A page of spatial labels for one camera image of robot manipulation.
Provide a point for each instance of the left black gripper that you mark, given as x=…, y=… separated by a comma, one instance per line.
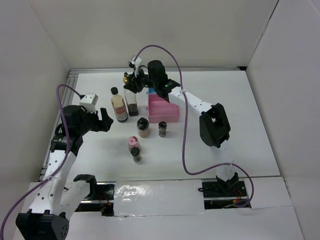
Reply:
x=104, y=125

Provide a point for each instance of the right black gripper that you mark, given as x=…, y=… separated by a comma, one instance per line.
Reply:
x=133, y=84

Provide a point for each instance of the gold spout glass bottle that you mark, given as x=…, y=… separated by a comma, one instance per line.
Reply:
x=130, y=98

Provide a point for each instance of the black cap sauce bottle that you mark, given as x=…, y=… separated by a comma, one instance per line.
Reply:
x=118, y=105

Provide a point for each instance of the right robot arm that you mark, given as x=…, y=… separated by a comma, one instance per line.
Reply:
x=214, y=126

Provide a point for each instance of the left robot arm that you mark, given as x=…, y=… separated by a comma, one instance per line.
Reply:
x=48, y=217

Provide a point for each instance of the blue plastic bin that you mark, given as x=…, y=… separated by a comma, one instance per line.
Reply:
x=150, y=91

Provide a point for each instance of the pink lid spice jar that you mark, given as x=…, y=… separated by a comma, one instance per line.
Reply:
x=133, y=143

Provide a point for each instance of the large black lid spice jar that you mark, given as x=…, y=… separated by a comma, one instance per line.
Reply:
x=143, y=127

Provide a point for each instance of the pink plastic bin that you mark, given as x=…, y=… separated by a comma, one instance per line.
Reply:
x=159, y=110

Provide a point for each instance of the front black lid spice jar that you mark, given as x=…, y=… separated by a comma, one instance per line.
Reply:
x=136, y=154

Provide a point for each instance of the small dark spice jar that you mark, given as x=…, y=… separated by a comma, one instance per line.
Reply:
x=162, y=129

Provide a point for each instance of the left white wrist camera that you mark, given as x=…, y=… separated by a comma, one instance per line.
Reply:
x=88, y=102

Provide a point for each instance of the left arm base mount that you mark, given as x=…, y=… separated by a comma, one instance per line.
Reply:
x=102, y=202

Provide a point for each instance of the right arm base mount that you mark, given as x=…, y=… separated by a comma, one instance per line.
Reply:
x=214, y=198

